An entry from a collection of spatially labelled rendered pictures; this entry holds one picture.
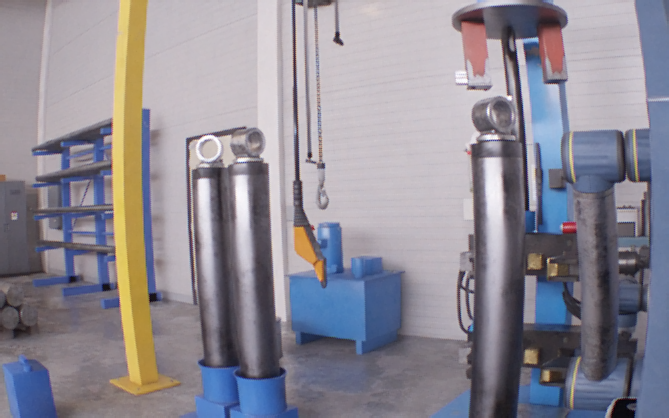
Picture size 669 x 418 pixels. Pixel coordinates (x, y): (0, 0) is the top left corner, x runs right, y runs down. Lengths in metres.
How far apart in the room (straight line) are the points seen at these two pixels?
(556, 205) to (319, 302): 2.59
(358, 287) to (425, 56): 2.12
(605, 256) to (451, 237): 3.37
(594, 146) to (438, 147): 3.54
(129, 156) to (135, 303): 1.00
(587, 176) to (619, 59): 3.06
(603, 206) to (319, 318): 3.63
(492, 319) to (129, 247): 2.51
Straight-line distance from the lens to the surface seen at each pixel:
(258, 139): 2.95
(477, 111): 2.21
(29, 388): 3.41
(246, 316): 2.88
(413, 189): 5.07
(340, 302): 4.70
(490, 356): 2.21
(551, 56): 2.60
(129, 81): 3.94
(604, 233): 1.61
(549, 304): 2.95
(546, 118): 2.92
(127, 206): 3.83
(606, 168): 1.51
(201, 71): 7.23
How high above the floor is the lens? 1.28
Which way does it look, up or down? 2 degrees down
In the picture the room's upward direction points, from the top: 2 degrees counter-clockwise
